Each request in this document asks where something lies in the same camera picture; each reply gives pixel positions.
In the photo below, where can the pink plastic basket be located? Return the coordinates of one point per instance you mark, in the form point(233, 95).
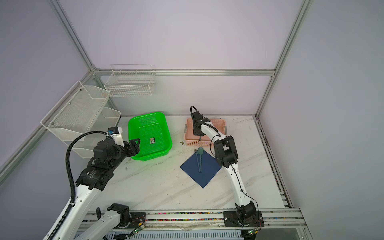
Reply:
point(191, 140)

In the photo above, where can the white wire wall basket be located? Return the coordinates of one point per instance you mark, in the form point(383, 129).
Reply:
point(131, 81)

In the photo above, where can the dark blue paper napkin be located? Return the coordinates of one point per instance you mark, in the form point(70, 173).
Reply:
point(209, 169)

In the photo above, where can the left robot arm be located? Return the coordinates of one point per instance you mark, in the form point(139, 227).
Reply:
point(108, 155)

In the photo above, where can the green plastic basket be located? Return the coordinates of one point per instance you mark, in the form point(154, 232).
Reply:
point(144, 127)

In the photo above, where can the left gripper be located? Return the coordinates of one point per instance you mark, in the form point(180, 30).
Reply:
point(135, 148)

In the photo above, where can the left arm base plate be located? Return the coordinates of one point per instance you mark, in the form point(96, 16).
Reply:
point(133, 221)

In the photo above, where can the aluminium mounting rail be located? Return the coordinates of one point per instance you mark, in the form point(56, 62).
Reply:
point(277, 218)

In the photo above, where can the white mesh shelf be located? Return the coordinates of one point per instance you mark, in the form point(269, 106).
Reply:
point(77, 112)
point(107, 118)

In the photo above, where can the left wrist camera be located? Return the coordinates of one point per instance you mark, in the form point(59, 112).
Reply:
point(116, 134)

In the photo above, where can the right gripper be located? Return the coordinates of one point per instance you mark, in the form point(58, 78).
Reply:
point(195, 132)

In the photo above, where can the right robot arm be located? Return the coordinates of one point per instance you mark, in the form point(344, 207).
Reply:
point(226, 155)

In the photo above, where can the white mesh lower shelf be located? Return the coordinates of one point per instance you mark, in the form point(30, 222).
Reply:
point(107, 118)

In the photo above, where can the white mesh upper shelf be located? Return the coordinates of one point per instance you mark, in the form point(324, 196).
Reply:
point(77, 112)

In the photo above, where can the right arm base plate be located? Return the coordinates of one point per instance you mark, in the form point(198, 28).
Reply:
point(232, 219)

